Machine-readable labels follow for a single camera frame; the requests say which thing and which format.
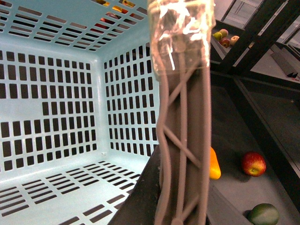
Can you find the light blue plastic basket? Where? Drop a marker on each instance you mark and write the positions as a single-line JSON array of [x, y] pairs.
[[104, 111]]

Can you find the red apple near mango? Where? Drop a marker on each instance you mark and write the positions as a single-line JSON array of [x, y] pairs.
[[253, 164]]

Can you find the fruits on right shelf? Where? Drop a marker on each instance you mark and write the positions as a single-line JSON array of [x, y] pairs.
[[222, 36]]

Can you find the green avocado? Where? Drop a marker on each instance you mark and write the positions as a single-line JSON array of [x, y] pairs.
[[264, 214]]

